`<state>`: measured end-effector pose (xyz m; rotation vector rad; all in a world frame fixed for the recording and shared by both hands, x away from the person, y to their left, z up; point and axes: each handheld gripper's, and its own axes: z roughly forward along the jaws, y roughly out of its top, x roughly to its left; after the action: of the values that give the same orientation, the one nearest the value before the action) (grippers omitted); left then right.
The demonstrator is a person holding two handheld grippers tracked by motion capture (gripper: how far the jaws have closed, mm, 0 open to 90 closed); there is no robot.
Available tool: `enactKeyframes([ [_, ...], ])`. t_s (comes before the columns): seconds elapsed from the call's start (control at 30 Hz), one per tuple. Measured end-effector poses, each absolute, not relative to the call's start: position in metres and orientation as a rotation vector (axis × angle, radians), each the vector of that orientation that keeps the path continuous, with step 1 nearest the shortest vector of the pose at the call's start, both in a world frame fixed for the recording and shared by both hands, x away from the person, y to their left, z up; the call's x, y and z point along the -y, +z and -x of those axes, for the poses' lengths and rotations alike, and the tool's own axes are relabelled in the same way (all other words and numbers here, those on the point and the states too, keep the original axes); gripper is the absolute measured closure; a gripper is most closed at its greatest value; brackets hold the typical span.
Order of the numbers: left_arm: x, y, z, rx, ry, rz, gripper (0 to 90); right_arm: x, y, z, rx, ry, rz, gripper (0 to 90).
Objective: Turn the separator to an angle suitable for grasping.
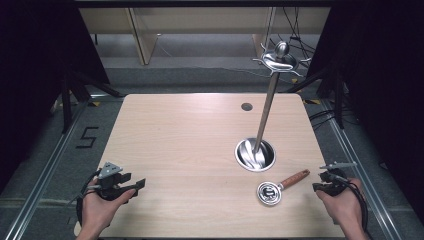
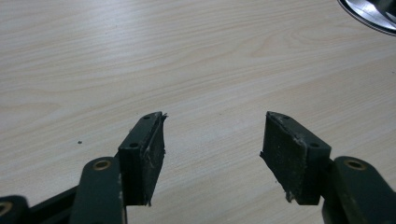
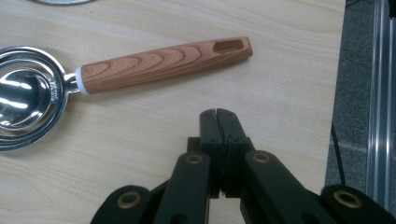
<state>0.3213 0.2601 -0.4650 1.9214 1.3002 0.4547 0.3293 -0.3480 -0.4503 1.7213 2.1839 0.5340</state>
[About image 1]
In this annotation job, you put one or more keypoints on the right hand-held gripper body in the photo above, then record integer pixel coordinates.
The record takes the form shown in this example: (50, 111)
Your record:
(334, 176)

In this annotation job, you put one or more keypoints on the person's right hand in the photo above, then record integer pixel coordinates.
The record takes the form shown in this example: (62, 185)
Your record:
(343, 206)

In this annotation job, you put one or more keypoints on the person's left hand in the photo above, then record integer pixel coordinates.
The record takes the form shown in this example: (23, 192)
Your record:
(100, 208)

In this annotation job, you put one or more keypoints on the metal floor rail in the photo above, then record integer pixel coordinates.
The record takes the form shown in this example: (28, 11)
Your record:
(360, 176)
(43, 181)

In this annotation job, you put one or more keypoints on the round grey table grommet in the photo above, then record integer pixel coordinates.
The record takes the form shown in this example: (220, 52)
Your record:
(246, 107)

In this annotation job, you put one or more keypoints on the steel utensil stand with hooks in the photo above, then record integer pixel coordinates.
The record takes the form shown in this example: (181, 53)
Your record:
(266, 110)

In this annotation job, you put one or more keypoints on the black tripod stand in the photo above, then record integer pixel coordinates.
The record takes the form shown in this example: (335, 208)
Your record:
(338, 100)
(66, 103)

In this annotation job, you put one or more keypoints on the black curtain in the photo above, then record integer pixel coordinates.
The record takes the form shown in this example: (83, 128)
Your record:
(383, 83)
(36, 66)

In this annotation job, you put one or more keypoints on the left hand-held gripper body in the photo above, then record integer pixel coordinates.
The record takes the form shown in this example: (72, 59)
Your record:
(109, 182)

